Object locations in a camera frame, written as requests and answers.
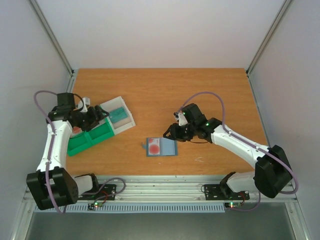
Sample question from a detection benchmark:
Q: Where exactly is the aluminium side rail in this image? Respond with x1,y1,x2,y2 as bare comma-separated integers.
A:
247,75,272,148
39,73,77,181

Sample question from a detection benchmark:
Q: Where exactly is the green two-compartment bin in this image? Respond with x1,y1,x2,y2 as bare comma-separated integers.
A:
67,118,114,157

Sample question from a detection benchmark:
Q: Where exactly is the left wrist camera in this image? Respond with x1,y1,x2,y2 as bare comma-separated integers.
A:
77,97,91,113

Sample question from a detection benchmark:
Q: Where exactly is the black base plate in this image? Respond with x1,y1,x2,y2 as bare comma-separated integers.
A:
78,184,117,201
201,184,250,201

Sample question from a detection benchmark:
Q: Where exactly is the right small circuit board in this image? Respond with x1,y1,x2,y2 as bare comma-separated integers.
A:
224,201,243,209

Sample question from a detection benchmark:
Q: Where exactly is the right aluminium frame post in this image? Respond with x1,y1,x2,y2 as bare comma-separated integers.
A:
245,0,294,78

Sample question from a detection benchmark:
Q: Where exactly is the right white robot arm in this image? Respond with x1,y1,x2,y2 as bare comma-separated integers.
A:
163,103,293,199

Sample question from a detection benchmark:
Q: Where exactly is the right aluminium side rail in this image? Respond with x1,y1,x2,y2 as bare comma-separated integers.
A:
247,75,272,148

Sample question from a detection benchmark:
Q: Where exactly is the grey slotted cable duct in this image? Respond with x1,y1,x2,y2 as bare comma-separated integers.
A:
33,202,225,214

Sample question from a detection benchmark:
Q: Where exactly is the aluminium frame post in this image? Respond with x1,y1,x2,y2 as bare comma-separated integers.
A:
28,0,74,76
245,0,294,78

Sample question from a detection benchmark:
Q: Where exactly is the teal leather card holder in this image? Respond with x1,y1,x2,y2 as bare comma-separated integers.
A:
141,137,178,157

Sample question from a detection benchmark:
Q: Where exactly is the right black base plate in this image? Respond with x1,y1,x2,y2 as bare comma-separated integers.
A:
201,184,250,201

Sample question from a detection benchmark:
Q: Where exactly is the left aluminium frame post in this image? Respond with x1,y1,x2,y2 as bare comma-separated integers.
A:
28,0,74,76

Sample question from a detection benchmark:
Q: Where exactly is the left small circuit board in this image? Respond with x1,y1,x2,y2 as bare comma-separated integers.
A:
87,202,104,211

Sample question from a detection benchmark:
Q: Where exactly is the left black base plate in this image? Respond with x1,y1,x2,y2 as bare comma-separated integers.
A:
78,184,117,201

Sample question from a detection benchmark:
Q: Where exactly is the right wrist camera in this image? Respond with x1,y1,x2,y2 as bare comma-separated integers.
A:
173,112,188,127

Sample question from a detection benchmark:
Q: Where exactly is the white plastic bin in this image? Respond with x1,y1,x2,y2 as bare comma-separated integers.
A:
100,96,136,135

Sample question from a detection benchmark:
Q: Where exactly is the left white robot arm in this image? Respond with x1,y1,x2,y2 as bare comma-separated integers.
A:
26,92,109,213

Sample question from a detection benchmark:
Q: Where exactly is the left aluminium side rail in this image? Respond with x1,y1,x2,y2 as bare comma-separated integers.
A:
39,73,77,181

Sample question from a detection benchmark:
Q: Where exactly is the red white card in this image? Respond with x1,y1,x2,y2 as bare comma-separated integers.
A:
70,127,83,138
148,138,161,156

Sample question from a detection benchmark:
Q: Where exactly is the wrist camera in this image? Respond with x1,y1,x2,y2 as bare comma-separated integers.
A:
173,112,188,127
77,97,91,113

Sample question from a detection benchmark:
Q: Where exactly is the aluminium front rail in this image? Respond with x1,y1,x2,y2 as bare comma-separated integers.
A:
22,174,298,203

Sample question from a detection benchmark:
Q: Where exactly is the small circuit board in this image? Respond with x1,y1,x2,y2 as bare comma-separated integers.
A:
87,202,104,211
224,201,243,209

